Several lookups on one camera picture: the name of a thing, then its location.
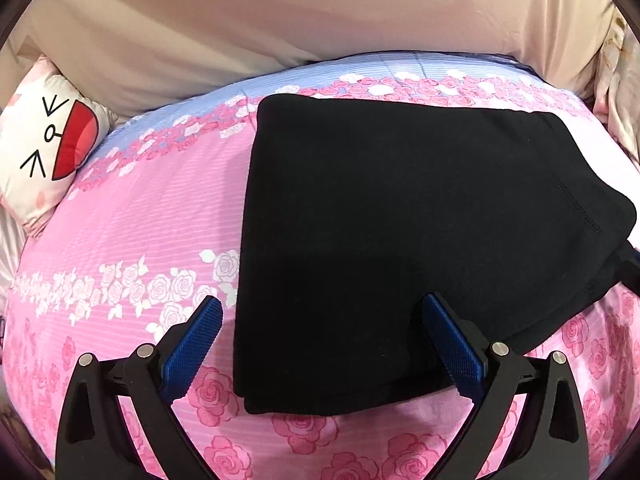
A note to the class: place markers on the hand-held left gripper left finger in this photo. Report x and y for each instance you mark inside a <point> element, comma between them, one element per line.
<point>192,350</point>

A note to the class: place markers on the black pants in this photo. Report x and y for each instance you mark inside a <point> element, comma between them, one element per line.
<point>400,210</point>

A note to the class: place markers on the beige padded headboard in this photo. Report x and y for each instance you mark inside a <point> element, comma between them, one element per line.
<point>300,10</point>

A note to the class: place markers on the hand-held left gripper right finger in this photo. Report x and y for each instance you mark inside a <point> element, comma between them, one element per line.
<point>452,345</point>

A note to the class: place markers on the pink rose print bedsheet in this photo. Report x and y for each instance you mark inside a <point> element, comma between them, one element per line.
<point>150,210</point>

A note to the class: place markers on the pale floral blanket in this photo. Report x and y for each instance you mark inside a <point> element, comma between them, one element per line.
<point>622,85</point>

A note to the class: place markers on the white cartoon face pillow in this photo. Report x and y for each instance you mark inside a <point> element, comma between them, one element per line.
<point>40,135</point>

